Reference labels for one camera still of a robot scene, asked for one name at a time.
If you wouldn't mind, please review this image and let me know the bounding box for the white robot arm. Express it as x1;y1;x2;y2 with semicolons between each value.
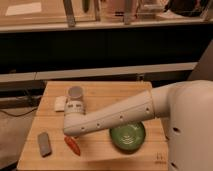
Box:
63;80;213;171

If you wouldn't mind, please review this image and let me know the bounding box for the white sponge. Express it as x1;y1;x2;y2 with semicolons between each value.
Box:
54;96;67;112

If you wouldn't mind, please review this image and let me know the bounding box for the green bowl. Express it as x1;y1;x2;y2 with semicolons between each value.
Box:
109;122;146;153

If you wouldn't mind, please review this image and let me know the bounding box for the grey rectangular block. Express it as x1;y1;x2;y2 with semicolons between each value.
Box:
38;132;52;157

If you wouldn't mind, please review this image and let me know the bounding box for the black cable on floor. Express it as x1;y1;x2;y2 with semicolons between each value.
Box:
0;106;38;118

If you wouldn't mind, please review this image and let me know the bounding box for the white paper cup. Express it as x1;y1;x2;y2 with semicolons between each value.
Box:
68;86;83;100

